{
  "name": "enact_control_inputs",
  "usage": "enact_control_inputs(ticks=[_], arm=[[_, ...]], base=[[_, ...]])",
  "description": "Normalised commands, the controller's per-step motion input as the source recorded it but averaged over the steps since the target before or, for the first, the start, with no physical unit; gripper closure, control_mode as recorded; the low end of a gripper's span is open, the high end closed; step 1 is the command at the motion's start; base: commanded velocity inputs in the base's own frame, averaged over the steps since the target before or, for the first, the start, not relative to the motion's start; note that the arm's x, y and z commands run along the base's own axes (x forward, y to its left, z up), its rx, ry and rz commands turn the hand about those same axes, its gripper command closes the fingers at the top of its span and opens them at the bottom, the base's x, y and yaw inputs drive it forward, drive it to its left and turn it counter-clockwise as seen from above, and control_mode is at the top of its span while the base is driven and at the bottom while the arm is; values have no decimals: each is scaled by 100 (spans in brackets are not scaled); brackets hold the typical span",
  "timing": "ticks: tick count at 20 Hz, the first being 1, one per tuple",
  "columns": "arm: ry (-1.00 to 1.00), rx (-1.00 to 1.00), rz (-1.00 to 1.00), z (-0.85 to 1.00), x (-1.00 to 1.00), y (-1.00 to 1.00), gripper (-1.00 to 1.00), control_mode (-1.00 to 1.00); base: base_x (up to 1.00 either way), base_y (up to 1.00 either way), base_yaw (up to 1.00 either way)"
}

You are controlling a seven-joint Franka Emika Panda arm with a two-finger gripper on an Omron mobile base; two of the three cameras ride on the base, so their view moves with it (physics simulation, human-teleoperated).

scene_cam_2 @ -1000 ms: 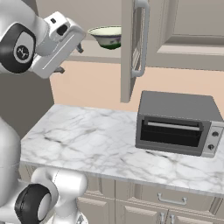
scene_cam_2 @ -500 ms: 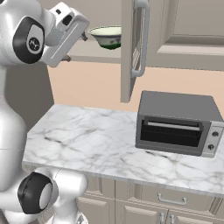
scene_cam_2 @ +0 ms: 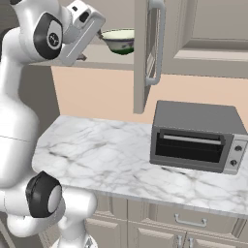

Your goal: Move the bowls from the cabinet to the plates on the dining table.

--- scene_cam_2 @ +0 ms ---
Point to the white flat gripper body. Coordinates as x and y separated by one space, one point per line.
82 37

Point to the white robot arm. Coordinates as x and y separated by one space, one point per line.
16 135

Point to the open beige cabinet door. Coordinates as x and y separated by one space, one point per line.
141 55

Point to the closed beige cabinet door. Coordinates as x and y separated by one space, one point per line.
213 22

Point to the beige base cabinet door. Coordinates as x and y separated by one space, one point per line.
106 234
158 237
219 242

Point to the white bowl with green base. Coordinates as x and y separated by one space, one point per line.
120 41

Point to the grey toaster oven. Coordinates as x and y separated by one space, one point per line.
197 117

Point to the black glass toaster oven door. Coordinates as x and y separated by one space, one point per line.
189 148

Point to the narrow beige drawer front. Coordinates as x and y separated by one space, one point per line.
113 206

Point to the wide beige drawer front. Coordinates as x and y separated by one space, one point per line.
161 216

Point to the dark toaster oven knob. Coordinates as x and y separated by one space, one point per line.
233 162
238 148

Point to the beige wall cabinet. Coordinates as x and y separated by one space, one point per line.
109 61

